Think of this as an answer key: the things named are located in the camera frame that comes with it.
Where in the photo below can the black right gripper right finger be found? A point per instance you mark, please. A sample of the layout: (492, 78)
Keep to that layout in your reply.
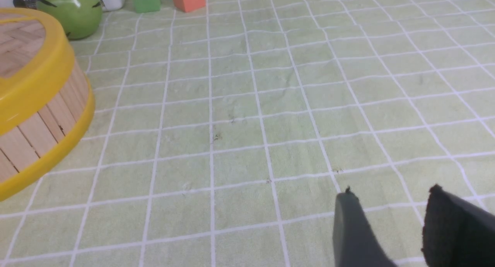
(457, 233)

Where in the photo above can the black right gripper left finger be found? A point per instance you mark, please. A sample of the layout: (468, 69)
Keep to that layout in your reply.
(354, 243)

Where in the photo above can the yellow bamboo steamer basket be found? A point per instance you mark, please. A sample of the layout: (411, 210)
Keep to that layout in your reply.
(37, 145)

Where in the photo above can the green checkered tablecloth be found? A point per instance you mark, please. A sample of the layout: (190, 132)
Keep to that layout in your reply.
(222, 136)

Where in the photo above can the green ball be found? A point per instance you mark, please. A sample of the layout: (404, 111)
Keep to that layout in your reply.
(77, 22)

